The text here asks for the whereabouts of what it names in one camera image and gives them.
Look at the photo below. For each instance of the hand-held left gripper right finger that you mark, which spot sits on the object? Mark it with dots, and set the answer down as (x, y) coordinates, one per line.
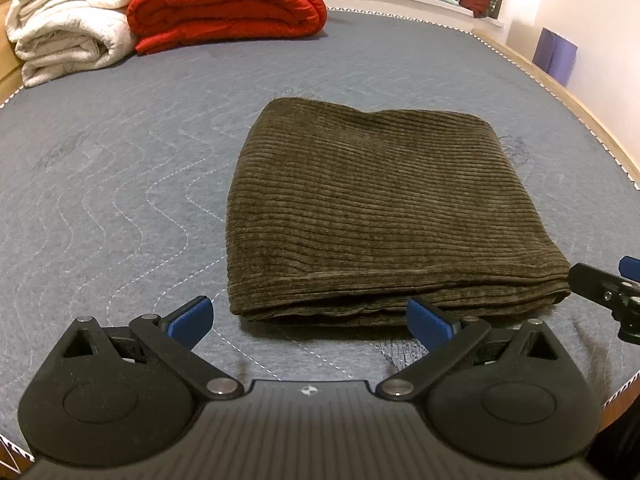
(430, 322)

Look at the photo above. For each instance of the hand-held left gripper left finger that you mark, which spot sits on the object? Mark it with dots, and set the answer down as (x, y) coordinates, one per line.
(192, 320)

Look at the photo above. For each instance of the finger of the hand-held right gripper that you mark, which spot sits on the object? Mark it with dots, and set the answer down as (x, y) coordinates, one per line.
(590, 280)
(631, 266)

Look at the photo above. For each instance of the grey quilted mattress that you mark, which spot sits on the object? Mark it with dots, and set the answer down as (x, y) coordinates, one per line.
(125, 160)

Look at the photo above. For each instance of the white folded blanket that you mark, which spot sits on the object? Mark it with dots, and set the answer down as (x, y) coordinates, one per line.
(70, 30)

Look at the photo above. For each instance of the red folded quilt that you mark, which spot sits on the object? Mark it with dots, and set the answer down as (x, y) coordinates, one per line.
(225, 5)

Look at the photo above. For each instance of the white window sill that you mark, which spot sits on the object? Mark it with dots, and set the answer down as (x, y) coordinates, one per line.
(400, 2)

